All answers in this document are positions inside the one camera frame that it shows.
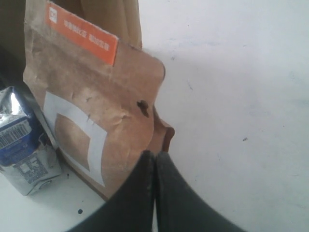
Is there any brown kraft pouch orange label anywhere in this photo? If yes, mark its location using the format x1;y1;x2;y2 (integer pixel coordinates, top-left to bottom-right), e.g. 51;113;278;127
23;0;175;199

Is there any large brown paper bag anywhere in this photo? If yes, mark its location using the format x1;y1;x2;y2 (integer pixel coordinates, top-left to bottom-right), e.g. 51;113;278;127
0;0;143;85

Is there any blue white milk carton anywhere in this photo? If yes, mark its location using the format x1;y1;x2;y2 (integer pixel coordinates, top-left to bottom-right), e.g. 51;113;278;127
0;87;62;196

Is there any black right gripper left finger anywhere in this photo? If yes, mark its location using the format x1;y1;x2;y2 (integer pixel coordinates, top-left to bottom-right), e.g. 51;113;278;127
70;150;155;232

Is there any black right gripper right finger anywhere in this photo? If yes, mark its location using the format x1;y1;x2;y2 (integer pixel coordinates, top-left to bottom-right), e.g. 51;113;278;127
156;152;244;232

